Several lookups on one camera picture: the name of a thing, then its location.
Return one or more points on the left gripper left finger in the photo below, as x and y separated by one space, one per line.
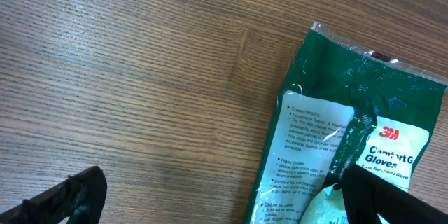
80 199

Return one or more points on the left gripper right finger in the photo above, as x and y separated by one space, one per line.
368 198

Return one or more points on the pale green wipes packet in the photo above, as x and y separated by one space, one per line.
327 207

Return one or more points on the green 3M gloves package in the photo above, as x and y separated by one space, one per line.
342 104

